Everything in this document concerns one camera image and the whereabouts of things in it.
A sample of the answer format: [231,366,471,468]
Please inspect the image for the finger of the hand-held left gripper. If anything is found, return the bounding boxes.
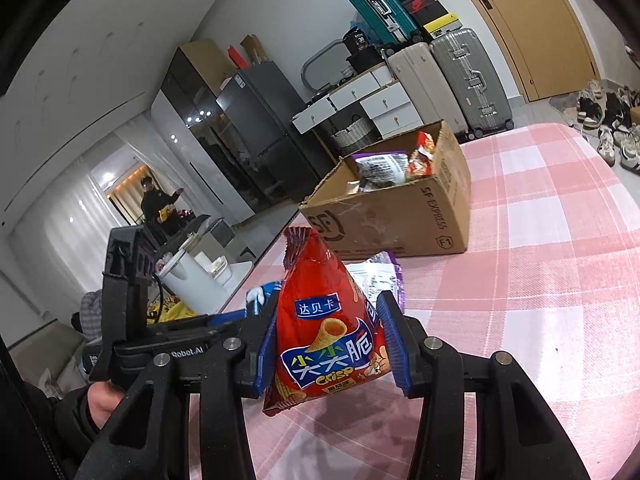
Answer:
[200,310,258,343]

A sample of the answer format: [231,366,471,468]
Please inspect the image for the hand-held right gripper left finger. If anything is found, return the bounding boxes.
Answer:
[75,291,281,480]

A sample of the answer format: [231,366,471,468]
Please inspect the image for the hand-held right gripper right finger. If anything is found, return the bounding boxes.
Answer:
[375,291,593,480]

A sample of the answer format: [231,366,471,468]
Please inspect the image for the blue snack packet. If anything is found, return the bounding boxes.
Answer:
[244,280,281,318]

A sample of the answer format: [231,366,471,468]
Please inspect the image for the red cone crisp packet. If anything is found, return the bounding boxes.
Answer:
[262,226,401,417]

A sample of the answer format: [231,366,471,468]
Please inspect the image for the brown cardboard box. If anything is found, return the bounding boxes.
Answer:
[299,120,472,260]

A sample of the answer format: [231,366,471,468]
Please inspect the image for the white purple snack packet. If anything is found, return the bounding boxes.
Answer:
[350,152,410,192]
[345,251,405,311]

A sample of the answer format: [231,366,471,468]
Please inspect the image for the person's left forearm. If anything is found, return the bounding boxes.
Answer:
[0,340,108,480]

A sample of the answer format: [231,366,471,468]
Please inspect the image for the person's left hand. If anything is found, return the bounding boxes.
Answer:
[86,381,128,430]

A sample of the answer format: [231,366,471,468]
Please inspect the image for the striped cloth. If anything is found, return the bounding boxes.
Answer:
[79,290,107,343]

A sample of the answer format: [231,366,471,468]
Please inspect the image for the yellow bag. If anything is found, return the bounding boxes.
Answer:
[147,299,198,325]

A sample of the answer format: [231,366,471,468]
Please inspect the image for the white kettle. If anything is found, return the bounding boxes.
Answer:
[154,245,226,313]

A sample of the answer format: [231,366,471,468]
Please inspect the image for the white curtain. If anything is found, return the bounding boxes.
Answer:
[10,150,146,286]

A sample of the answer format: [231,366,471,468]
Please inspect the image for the pink checkered tablecloth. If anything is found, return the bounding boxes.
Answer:
[187,122,640,480]

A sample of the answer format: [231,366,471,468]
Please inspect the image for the red orange snack packet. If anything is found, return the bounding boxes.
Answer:
[405,131,437,178]

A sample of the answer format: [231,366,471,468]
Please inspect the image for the dark grey fridge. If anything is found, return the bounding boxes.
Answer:
[215,60,341,201]

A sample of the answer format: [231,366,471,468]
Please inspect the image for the black glossy cabinet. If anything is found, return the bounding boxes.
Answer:
[150,47,261,211]

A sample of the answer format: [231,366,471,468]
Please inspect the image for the woven laundry basket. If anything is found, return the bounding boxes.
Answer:
[327,115,378,157]

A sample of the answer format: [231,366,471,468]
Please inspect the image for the white desk with drawers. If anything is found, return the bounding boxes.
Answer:
[291,66,425,140]

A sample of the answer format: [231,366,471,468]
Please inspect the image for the large cardboard carton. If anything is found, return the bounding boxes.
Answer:
[180,39,238,83]

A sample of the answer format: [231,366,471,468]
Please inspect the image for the beige suitcase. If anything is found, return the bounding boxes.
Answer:
[386,42,473,142]

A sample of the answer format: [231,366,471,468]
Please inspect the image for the silver suitcase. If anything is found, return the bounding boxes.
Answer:
[429,27,516,138]

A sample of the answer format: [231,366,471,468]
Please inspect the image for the black bag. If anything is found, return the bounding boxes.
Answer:
[342,26,388,75]

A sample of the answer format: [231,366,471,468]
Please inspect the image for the grey door mat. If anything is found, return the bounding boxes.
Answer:
[549,92,586,126]

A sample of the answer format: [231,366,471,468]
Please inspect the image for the pile of assorted shoes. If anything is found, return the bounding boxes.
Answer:
[575,80,640,176]

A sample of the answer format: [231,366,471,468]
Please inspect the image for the yellow black box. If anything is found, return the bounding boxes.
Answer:
[415,2,460,36]

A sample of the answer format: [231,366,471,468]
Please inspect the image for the teal suitcase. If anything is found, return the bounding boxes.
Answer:
[341,0,426,46]

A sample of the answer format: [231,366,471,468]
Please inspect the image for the wooden door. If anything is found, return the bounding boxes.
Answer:
[440,0,601,103]

